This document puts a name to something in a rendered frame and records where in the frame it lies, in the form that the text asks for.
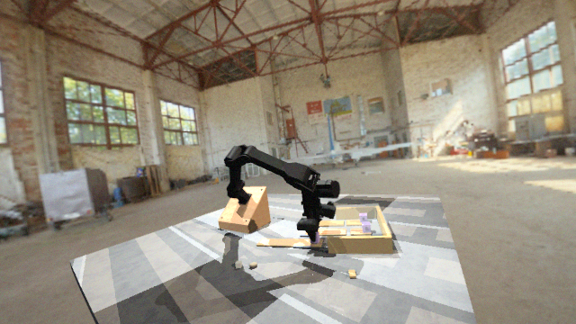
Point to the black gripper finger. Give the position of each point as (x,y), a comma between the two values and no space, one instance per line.
(319,220)
(312,234)

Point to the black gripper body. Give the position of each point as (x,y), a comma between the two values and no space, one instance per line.
(309,208)

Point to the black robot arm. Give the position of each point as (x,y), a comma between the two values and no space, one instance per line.
(295,174)

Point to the purple cube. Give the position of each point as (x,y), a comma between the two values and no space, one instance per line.
(317,239)

